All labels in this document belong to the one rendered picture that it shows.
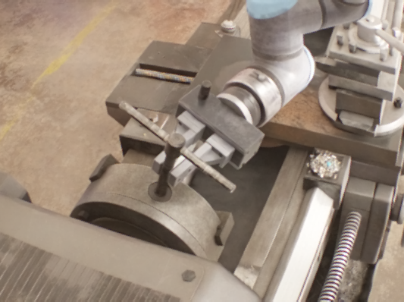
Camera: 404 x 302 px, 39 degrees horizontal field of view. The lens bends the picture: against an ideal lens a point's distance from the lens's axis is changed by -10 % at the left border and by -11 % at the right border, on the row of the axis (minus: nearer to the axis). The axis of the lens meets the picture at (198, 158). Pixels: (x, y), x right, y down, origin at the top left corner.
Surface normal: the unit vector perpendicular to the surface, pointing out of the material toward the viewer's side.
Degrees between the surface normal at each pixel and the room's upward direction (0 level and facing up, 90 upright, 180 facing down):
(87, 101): 0
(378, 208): 90
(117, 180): 13
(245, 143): 18
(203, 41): 0
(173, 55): 0
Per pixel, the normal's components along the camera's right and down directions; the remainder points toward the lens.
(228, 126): 0.20, -0.57
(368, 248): -0.37, 0.67
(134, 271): -0.07, -0.71
